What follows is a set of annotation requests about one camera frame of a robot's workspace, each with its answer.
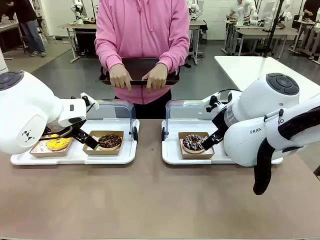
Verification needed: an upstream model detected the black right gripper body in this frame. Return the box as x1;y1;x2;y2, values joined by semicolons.
211;105;230;133

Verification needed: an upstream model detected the person's left hand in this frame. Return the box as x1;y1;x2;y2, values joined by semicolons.
141;62;169;94

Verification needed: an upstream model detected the grey lab table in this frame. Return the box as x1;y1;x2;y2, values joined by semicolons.
234;26;299;60
290;19;320;60
57;22;98;64
188;19;209;66

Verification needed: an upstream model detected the yellow sprinkled donut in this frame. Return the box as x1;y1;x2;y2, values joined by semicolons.
45;135;72;152

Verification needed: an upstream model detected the chocolate nut donut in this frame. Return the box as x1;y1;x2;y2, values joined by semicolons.
97;133;123;151

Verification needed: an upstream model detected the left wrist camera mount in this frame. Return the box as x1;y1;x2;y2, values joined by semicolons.
79;92;100;111

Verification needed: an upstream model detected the person's left forearm pink sleeve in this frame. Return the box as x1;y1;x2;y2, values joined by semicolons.
155;34;191;70

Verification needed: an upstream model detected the white display case base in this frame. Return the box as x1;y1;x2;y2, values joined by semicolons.
160;117;284;166
10;117;141;166

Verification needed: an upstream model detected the cardboard donut box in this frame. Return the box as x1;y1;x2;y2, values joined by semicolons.
29;134;74;159
82;130;125;156

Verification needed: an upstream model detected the black cable sleeve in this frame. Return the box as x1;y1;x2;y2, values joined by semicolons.
252;105;320;196

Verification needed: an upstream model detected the bystander in black top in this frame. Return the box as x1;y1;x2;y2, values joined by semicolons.
301;0;320;18

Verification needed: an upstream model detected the person in pink hoodie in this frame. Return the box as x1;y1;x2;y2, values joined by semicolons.
94;0;191;120

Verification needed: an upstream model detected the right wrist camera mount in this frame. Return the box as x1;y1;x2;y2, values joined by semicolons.
201;91;222;113

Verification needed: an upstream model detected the bystander in white shirt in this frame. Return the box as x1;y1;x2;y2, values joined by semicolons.
225;0;245;21

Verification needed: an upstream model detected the person's right forearm pink sleeve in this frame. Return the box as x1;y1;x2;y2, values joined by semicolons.
94;34;125;70

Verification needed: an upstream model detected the purple sprinkled chocolate donut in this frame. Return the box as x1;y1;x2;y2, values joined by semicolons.
181;134;207;154

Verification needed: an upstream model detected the dark brown serving tray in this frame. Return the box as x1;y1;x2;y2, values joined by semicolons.
98;57;182;86

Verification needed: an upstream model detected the black camera pole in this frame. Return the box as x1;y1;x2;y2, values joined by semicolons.
261;0;286;59

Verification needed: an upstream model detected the person's right hand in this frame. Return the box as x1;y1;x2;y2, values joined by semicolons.
108;63;134;95

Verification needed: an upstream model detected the white side table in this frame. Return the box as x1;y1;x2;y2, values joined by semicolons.
213;55;320;101

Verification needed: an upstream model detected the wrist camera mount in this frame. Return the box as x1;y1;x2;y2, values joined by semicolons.
201;91;222;113
79;92;100;111

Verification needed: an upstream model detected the white cylindrical floor unit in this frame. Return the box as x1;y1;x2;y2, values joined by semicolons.
0;46;7;75

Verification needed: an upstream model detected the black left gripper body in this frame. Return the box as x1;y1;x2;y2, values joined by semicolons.
44;119;88;140

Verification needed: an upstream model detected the bystander in dark top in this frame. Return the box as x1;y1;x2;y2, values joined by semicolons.
4;0;48;58

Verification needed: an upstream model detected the clear display case lid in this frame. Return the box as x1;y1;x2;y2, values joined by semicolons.
85;98;139;145
161;98;227;142

